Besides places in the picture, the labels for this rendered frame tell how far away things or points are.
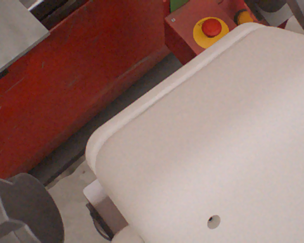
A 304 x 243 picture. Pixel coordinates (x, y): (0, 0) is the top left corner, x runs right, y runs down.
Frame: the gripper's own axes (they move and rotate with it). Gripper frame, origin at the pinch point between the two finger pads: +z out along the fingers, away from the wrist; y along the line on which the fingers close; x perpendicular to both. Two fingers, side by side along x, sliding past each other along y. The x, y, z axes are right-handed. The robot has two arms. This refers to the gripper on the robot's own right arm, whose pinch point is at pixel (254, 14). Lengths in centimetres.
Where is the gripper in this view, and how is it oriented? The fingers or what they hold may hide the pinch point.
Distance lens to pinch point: 112.4
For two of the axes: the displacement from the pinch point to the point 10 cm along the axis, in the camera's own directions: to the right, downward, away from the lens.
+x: -7.9, 5.7, -2.3
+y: -5.9, -8.1, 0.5
